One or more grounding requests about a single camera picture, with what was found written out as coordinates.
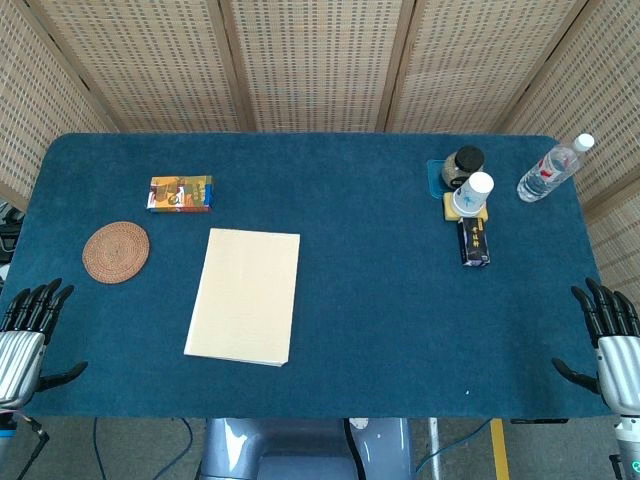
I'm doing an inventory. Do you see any white paper cup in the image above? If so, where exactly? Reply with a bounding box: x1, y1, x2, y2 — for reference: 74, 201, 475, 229
452, 171, 496, 216

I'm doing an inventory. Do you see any glass jar with black lid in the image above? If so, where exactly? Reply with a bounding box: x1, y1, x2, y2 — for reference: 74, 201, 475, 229
440, 145, 486, 190

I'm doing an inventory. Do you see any white table leg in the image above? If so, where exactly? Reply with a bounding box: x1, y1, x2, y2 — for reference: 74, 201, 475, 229
427, 417, 443, 480

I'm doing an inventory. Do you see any round woven rattan coaster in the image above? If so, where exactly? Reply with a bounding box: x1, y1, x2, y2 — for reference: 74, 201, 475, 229
81, 221, 151, 285

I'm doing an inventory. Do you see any grey robot torso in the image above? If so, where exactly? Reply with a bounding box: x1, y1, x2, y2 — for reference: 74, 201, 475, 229
197, 417, 416, 480

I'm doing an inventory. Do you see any yellow sponge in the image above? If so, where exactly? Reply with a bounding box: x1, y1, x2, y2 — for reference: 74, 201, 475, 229
442, 192, 490, 222

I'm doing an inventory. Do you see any blue table cloth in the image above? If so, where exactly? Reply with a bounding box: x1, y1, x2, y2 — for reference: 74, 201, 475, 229
0, 132, 614, 420

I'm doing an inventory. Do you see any blue floor cable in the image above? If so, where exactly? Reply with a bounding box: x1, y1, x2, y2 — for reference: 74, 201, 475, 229
92, 417, 194, 480

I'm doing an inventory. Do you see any colourful printed box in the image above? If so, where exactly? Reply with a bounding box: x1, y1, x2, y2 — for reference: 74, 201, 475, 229
146, 174, 215, 215

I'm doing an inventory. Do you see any yellow spiral notebook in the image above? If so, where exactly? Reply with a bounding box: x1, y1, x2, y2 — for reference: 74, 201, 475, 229
183, 227, 302, 368

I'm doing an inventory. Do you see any clear plastic water bottle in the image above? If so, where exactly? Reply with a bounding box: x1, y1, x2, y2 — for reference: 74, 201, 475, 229
516, 133, 596, 204

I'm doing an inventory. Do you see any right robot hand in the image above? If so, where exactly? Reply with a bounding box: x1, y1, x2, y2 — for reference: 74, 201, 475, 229
551, 277, 640, 415

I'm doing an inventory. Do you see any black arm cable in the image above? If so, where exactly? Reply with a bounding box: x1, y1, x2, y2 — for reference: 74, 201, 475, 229
13, 417, 51, 480

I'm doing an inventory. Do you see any yellow floor tape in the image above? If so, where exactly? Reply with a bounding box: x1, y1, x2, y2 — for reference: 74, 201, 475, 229
489, 418, 511, 480

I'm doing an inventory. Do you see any woven folding screen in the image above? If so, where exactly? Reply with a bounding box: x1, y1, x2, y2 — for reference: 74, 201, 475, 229
0, 0, 640, 301

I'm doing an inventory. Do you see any blue square coaster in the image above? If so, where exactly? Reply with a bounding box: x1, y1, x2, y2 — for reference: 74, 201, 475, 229
426, 158, 459, 202

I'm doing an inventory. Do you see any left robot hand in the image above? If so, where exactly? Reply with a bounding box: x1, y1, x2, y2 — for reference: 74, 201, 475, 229
0, 277, 89, 410

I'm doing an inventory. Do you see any dark blue printed box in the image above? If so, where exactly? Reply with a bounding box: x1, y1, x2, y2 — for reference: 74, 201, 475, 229
457, 215, 491, 267

